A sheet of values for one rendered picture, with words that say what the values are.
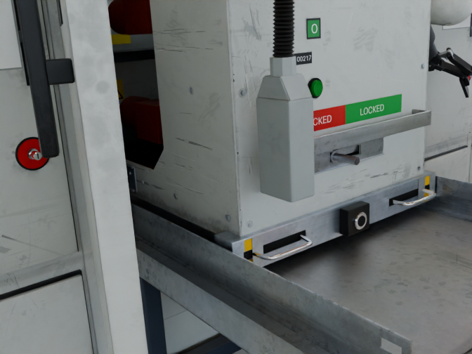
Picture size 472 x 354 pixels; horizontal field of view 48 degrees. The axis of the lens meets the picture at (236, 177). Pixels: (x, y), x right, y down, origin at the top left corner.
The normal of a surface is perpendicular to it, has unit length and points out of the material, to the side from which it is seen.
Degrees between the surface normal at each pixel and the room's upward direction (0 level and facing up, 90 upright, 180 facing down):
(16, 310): 90
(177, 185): 90
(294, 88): 61
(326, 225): 90
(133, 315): 90
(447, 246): 0
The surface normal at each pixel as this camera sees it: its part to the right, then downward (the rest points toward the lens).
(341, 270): -0.06, -0.96
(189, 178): -0.80, 0.21
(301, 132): 0.60, 0.19
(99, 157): 0.31, 0.25
